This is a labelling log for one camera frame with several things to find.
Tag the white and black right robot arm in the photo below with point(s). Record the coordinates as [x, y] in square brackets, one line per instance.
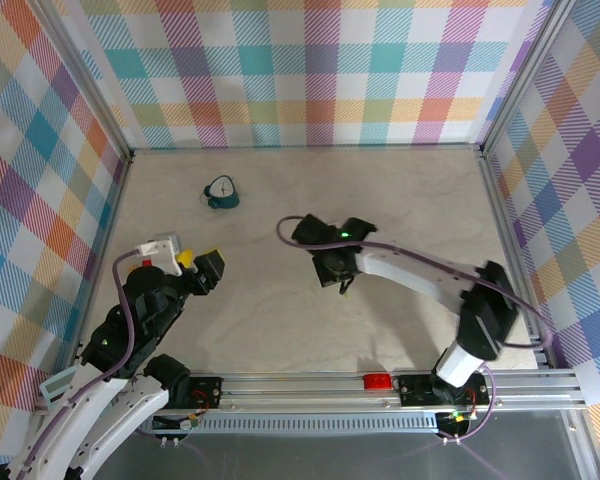
[485, 310]

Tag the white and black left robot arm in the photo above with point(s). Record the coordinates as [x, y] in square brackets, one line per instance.
[130, 400]

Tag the grey metal base sheet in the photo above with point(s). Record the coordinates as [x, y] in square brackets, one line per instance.
[330, 457]

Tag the red toy brick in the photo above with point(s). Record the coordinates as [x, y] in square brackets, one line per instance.
[147, 263]

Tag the teal alarm clock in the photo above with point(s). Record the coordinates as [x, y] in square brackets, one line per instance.
[225, 197]

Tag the light teal calculator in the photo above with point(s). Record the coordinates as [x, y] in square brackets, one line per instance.
[57, 385]

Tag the small controller board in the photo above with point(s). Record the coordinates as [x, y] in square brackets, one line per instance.
[185, 424]
[457, 417]

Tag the aluminium side rail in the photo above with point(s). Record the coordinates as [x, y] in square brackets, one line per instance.
[510, 250]
[104, 225]

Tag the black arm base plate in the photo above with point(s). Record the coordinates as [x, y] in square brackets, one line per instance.
[415, 392]
[205, 392]

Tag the thin aluminium rail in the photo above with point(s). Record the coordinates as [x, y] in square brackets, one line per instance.
[305, 148]

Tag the red block on rail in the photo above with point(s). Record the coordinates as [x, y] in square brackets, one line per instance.
[377, 381]

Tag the long aluminium frame rail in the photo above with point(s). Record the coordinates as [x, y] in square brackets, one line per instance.
[305, 395]

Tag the aluminium frame post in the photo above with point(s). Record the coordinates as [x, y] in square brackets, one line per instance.
[91, 75]
[522, 75]

